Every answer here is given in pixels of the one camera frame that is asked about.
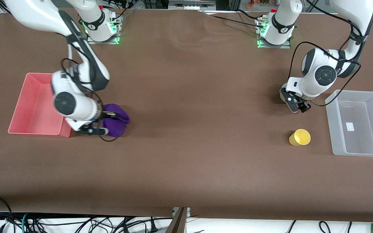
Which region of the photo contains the white power strip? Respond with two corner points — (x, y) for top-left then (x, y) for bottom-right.
(168, 0), (217, 11)

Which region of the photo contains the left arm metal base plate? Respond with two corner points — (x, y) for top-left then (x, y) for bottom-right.
(257, 19), (291, 49)

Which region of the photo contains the brown table cover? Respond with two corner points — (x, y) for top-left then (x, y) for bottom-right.
(0, 6), (373, 224)

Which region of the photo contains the green bowl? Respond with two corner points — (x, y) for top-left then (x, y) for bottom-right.
(280, 83), (304, 105)

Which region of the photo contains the purple cloth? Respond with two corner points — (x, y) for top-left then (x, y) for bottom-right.
(101, 104), (130, 137)

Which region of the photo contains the metal table post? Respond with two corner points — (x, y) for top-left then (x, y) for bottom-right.
(166, 207), (191, 233)

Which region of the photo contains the pink plastic bin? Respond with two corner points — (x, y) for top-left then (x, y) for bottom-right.
(8, 73), (72, 138)

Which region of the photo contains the yellow cup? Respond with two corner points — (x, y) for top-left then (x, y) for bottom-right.
(289, 129), (311, 147)

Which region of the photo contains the clear plastic bin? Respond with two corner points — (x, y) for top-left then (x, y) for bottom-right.
(325, 90), (373, 158)

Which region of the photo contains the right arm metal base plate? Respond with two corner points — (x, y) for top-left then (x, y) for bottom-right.
(86, 15), (121, 45)

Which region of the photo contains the black tangled floor cable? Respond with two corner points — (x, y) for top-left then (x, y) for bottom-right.
(73, 216), (174, 233)

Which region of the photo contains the black base power cable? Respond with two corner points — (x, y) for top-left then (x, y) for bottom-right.
(198, 9), (265, 28)

